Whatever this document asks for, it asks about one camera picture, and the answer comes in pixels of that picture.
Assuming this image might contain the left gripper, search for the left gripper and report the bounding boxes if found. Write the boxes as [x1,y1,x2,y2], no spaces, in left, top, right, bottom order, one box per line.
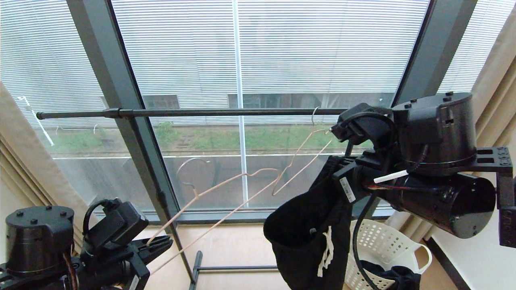
[79,236,174,290]

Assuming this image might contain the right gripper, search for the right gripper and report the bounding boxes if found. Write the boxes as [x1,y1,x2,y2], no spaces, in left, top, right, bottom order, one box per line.
[333,155,397,204]

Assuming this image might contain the pink clothes hanger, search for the pink clothes hanger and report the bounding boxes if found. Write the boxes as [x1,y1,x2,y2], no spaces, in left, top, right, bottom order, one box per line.
[272,107,334,197]
[146,157,281,276]

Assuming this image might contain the black shorts with white cords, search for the black shorts with white cords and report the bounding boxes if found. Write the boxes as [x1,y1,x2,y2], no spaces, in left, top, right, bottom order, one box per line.
[263,155,355,290]

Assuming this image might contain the white laundry basket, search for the white laundry basket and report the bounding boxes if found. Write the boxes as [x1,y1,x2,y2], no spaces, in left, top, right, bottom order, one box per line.
[345,219,433,290]

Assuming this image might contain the black clothes rack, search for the black clothes rack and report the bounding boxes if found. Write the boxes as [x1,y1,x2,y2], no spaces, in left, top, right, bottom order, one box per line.
[36,107,355,290]

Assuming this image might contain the window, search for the window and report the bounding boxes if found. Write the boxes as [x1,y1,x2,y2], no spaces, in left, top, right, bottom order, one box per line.
[0,0,516,224]

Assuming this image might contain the beige curtain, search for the beige curtain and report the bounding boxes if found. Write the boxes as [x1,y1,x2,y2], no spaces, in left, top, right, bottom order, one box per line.
[385,8,516,242]
[0,83,99,258]

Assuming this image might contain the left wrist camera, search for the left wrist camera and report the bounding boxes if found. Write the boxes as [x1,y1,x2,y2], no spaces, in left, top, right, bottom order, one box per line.
[81,198,150,256]

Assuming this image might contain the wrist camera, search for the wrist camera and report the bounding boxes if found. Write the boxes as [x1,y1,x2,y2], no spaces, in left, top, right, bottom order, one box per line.
[331,103,397,153]
[81,198,150,256]

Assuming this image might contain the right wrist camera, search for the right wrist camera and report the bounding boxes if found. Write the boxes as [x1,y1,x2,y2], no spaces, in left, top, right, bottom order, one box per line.
[331,103,397,153]

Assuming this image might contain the black cable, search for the black cable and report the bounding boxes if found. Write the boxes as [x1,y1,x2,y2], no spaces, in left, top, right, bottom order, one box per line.
[83,199,121,238]
[339,111,397,290]

